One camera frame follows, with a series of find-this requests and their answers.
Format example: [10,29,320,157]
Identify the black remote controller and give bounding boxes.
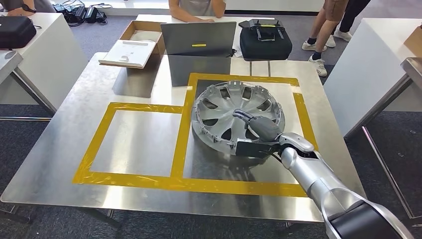
[238,18,286,42]

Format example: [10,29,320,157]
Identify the grey laptop with yellow sticker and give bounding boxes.
[160,21,238,58]

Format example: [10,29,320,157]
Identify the large yellow tape frame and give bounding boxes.
[170,72,319,198]

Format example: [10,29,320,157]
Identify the black hard case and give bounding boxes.
[0,15,37,50]

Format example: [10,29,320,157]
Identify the small yellow tape frame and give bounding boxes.
[72,102,185,193]

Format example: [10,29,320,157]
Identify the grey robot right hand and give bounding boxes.
[232,109,284,142]

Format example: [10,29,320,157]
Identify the black chargers with cables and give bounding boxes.
[52,3,108,26]

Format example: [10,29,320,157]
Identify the stainless steel workbench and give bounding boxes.
[0,50,57,122]
[0,51,367,224]
[361,56,422,221]

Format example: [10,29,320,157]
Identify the grey plastic wheel hubcap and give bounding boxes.
[191,80,286,156]

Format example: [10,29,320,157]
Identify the black carrying case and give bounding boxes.
[239,28,294,61]

